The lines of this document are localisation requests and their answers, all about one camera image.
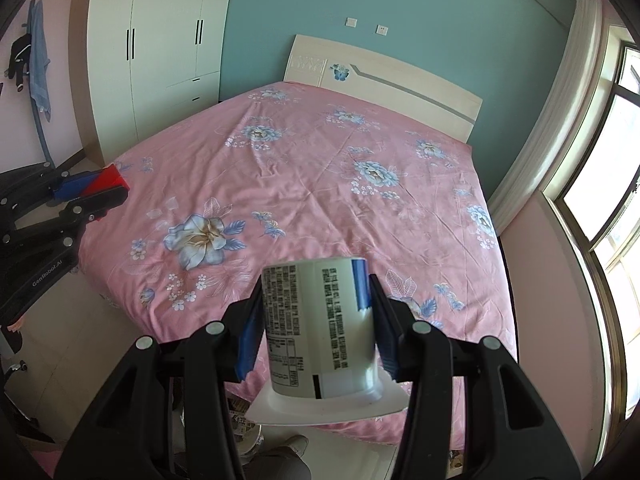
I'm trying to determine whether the red plastic piece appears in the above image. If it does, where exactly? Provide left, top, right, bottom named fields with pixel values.
left=80, top=162, right=130, bottom=219

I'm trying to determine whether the white curtain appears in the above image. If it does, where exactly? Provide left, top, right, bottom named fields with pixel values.
left=488, top=0, right=604, bottom=233

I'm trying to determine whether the black hanging garment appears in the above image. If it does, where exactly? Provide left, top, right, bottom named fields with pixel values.
left=6, top=34, right=32, bottom=92

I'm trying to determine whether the pink floral bed cover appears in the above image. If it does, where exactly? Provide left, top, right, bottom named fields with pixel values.
left=79, top=82, right=516, bottom=351

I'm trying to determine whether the cream wardrobe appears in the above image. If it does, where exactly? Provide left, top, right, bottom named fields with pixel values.
left=86, top=0, right=229, bottom=162

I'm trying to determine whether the white trash bin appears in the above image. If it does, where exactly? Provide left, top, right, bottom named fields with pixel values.
left=227, top=393, right=265, bottom=465

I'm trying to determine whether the white yogurt cup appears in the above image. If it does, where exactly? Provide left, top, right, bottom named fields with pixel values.
left=247, top=258, right=409, bottom=426

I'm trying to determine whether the cream wooden headboard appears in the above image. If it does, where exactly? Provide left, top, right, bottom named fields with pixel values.
left=283, top=35, right=483, bottom=143

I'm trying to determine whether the blue hanging towel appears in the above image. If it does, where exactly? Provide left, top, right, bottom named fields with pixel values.
left=27, top=0, right=51, bottom=122

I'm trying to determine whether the window with frame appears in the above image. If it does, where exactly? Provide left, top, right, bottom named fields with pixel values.
left=541, top=34, right=640, bottom=411

